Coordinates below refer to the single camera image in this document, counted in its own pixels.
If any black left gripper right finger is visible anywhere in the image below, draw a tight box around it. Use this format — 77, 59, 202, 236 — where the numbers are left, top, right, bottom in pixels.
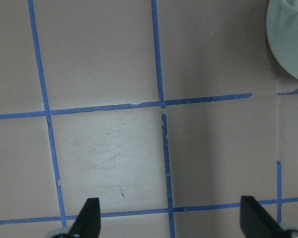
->
239, 196, 284, 238

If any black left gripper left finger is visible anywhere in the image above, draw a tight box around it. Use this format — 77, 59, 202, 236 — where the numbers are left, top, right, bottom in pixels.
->
69, 198, 101, 238

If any pale green cooking pot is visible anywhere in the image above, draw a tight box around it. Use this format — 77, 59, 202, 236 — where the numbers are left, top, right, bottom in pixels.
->
266, 0, 298, 79

